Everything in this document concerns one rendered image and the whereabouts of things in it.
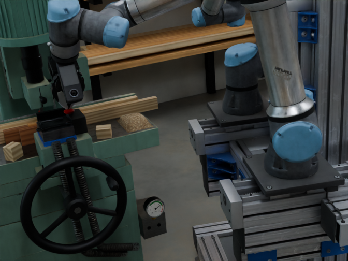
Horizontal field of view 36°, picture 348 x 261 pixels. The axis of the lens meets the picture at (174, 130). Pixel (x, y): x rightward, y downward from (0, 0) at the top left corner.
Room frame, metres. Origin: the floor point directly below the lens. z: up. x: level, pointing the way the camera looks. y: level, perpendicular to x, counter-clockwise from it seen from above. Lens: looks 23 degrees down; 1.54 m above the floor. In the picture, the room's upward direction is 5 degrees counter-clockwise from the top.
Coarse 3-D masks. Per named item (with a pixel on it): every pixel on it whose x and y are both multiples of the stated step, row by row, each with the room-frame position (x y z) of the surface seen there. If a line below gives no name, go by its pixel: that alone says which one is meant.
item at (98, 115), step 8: (152, 96) 1.71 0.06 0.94; (120, 104) 1.66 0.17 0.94; (128, 104) 1.66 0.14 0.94; (136, 104) 1.67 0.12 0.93; (144, 104) 1.68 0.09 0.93; (152, 104) 1.69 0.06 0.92; (88, 112) 1.61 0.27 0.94; (96, 112) 1.62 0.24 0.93; (104, 112) 1.63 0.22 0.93; (112, 112) 1.64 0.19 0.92; (120, 112) 1.65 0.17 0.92; (128, 112) 1.66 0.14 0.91; (88, 120) 1.61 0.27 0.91; (96, 120) 1.62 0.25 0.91; (104, 120) 1.63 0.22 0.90; (8, 128) 1.53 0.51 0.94; (0, 136) 1.51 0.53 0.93
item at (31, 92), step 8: (24, 80) 1.59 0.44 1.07; (24, 88) 1.57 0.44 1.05; (32, 88) 1.52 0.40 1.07; (40, 88) 1.52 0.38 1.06; (48, 88) 1.53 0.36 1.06; (24, 96) 1.62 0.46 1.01; (32, 96) 1.51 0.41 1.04; (48, 96) 1.53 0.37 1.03; (32, 104) 1.51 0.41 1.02; (40, 104) 1.52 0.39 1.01; (48, 104) 1.53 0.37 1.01
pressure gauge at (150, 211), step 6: (150, 198) 1.47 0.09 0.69; (156, 198) 1.46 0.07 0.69; (144, 204) 1.46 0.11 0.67; (150, 204) 1.45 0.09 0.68; (156, 204) 1.45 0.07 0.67; (162, 204) 1.46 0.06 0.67; (144, 210) 1.46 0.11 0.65; (150, 210) 1.45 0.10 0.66; (156, 210) 1.45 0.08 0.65; (162, 210) 1.46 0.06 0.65; (150, 216) 1.44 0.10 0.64; (156, 216) 1.45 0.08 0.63
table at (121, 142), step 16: (112, 128) 1.56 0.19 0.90; (0, 144) 1.51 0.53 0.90; (32, 144) 1.48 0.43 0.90; (96, 144) 1.46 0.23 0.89; (112, 144) 1.48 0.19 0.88; (128, 144) 1.49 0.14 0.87; (144, 144) 1.51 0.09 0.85; (0, 160) 1.39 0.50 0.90; (16, 160) 1.38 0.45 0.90; (32, 160) 1.39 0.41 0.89; (0, 176) 1.36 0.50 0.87; (16, 176) 1.37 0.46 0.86; (32, 176) 1.39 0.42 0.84
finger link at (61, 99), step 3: (57, 93) 1.38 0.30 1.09; (60, 93) 1.38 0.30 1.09; (63, 93) 1.38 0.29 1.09; (60, 96) 1.39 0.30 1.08; (63, 96) 1.39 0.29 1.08; (60, 99) 1.39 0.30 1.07; (63, 99) 1.40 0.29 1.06; (60, 102) 1.40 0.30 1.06; (63, 102) 1.40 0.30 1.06; (63, 105) 1.41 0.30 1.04; (66, 105) 1.41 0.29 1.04; (66, 108) 1.42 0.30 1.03
